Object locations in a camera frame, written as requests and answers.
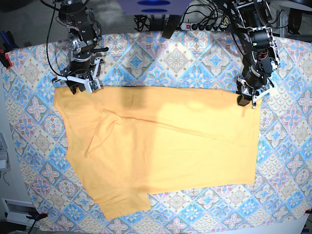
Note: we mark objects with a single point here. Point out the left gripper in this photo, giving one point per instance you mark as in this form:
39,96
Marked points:
252,85

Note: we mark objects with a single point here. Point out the white power strip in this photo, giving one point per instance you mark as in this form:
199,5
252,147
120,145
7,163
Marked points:
192,27

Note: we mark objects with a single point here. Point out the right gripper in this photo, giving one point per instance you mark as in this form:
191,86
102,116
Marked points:
85,66

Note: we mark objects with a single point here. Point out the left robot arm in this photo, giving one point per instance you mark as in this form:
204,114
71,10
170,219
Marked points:
250,26

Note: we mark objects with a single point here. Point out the patterned blue tile tablecloth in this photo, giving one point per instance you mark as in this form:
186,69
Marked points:
283,182

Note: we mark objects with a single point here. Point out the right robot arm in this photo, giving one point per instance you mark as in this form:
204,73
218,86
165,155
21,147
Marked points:
84,33

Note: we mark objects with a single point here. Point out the purple camera mount housing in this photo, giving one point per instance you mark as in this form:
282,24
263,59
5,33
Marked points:
140,7

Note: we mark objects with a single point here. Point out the yellow T-shirt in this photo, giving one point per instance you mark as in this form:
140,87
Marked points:
125,143

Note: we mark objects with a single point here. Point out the white rail box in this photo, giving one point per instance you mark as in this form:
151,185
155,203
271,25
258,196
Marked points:
17,211

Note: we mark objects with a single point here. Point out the black table clamp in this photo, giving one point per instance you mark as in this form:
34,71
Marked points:
171,25

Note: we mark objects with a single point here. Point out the red clamp left edge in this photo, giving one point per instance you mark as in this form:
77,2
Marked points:
5,60

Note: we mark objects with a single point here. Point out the orange black clamp bottom left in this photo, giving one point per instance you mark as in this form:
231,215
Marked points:
36,216

